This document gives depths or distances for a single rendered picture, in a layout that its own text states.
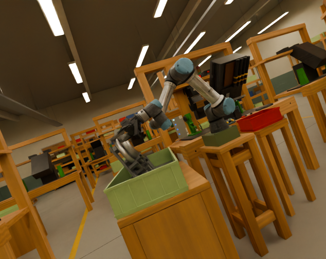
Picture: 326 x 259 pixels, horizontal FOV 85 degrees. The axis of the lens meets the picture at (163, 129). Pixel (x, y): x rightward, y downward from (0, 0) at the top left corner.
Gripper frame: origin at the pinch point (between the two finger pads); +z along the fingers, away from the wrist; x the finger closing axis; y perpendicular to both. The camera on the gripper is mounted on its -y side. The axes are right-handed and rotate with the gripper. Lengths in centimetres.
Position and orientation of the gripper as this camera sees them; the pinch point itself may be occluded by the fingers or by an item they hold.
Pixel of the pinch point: (116, 141)
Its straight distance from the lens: 109.4
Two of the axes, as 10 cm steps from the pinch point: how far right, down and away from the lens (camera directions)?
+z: -7.5, 6.5, -1.1
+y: -5.5, -5.2, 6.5
